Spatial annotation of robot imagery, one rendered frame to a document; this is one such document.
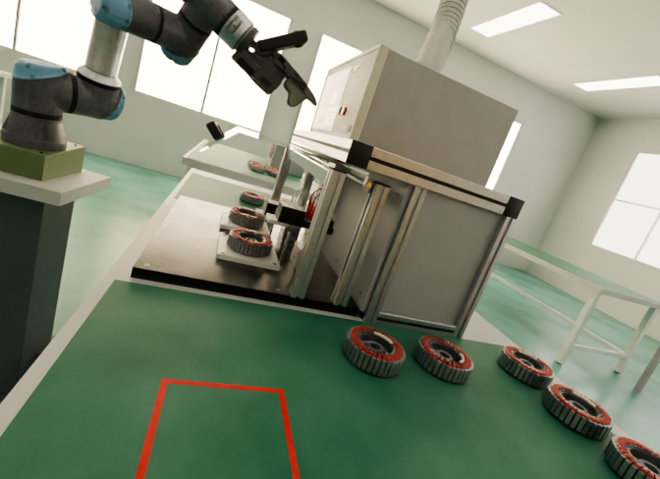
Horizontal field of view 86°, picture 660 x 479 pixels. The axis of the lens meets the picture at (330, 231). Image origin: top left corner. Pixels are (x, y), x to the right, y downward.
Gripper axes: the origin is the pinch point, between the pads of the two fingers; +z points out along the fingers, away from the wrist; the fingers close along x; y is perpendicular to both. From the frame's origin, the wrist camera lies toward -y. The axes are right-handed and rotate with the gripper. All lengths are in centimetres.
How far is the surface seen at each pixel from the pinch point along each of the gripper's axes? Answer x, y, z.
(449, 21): -115, -107, 41
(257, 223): -16.2, 35.8, 13.9
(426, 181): 25.5, -0.5, 24.3
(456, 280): 24, 9, 49
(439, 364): 43, 25, 43
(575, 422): 53, 16, 65
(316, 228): 24.0, 21.8, 14.0
